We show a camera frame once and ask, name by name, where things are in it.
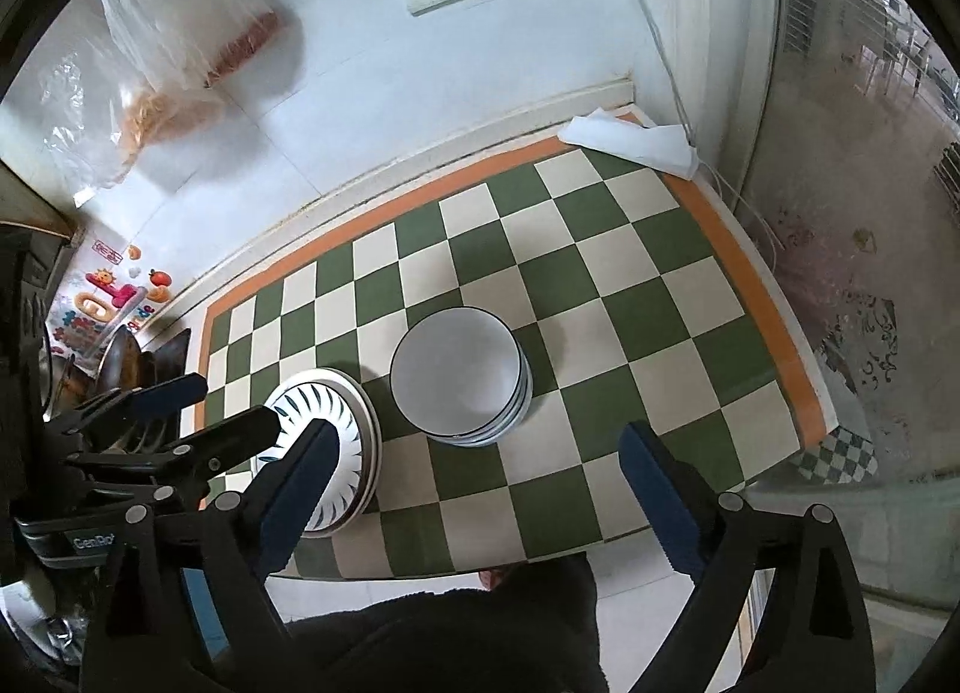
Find clear bag red contents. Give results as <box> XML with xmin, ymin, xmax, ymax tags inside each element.
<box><xmin>99</xmin><ymin>0</ymin><xmax>283</xmax><ymax>90</ymax></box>

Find black range hood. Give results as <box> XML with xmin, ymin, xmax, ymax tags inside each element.
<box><xmin>2</xmin><ymin>165</ymin><xmax>75</xmax><ymax>436</ymax></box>

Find clear bag orange contents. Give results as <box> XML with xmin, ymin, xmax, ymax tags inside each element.
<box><xmin>37</xmin><ymin>46</ymin><xmax>224</xmax><ymax>196</ymax></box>

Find colourful wall stickers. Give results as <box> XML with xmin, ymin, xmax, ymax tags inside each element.
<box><xmin>47</xmin><ymin>228</ymin><xmax>174</xmax><ymax>361</ymax></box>

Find green checkered table mat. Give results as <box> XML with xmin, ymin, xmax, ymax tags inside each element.
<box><xmin>197</xmin><ymin>140</ymin><xmax>875</xmax><ymax>579</ymax></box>

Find white floral plate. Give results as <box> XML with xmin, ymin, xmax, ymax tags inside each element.
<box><xmin>251</xmin><ymin>368</ymin><xmax>382</xmax><ymax>539</ymax></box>

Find blue leaf pattern plate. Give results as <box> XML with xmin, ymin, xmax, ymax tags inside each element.
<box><xmin>251</xmin><ymin>368</ymin><xmax>382</xmax><ymax>537</ymax></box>

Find black induction cooktop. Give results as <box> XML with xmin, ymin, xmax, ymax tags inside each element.
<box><xmin>143</xmin><ymin>329</ymin><xmax>192</xmax><ymax>384</ymax></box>

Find white power cable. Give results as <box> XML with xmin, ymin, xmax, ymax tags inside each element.
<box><xmin>598</xmin><ymin>0</ymin><xmax>790</xmax><ymax>253</ymax></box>

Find folded white cloth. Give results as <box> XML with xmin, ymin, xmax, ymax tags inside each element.
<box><xmin>556</xmin><ymin>110</ymin><xmax>700</xmax><ymax>181</ymax></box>

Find frosted glass sliding door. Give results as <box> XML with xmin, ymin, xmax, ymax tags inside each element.
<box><xmin>736</xmin><ymin>0</ymin><xmax>958</xmax><ymax>688</ymax></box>

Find white bowl dark rim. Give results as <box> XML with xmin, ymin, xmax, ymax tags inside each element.
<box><xmin>389</xmin><ymin>306</ymin><xmax>534</xmax><ymax>448</ymax></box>

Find black frying pan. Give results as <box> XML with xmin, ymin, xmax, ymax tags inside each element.
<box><xmin>94</xmin><ymin>326</ymin><xmax>156</xmax><ymax>394</ymax></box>

